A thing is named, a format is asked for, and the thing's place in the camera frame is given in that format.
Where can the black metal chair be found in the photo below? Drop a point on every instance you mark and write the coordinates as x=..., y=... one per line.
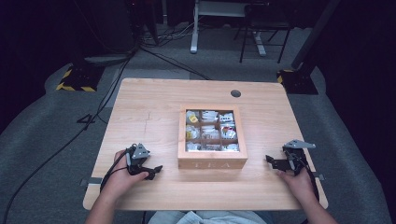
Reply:
x=264, y=23

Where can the person's light clothing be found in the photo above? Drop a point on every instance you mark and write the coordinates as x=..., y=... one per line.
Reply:
x=211, y=217

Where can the white desk frame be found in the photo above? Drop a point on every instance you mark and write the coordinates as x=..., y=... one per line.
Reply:
x=194, y=34

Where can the person's left hand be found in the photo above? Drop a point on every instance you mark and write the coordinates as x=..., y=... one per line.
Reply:
x=120, y=180

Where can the dark slanted stand post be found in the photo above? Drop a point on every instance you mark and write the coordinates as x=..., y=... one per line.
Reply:
x=314, y=34

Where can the person's right hand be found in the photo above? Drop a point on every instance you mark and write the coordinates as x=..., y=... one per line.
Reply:
x=302, y=186

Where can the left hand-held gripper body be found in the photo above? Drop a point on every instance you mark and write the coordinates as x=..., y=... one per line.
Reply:
x=138, y=154

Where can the black yellow striped base plate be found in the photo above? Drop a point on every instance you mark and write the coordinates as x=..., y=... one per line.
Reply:
x=297, y=81
x=79, y=79

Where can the assortment of tea bags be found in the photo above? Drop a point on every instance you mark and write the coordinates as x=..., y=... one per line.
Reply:
x=210, y=132

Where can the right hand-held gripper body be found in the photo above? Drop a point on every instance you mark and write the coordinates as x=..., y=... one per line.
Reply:
x=297, y=155

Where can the wooden tea box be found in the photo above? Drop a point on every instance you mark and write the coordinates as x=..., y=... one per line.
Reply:
x=212, y=160

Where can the metal table edge bracket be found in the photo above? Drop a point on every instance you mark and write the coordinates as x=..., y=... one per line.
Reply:
x=319, y=176
x=93, y=180

